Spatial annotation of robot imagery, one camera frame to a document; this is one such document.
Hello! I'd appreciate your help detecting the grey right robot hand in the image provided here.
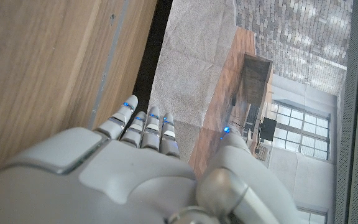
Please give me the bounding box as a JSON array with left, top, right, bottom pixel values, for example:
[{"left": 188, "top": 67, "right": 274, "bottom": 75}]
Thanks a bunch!
[{"left": 0, "top": 95, "right": 310, "bottom": 224}]

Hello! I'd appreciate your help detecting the grey tape strip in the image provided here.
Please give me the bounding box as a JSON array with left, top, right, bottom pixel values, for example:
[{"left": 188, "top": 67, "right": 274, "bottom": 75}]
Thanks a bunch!
[{"left": 88, "top": 0, "right": 131, "bottom": 130}]

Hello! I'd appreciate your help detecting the printed room backdrop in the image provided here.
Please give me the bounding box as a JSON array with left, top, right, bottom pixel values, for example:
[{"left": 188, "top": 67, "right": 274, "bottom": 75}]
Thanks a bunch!
[{"left": 147, "top": 0, "right": 354, "bottom": 224}]

